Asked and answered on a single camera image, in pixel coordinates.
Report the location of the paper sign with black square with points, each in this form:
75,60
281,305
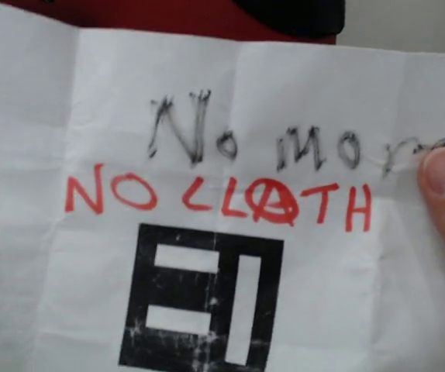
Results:
90,116

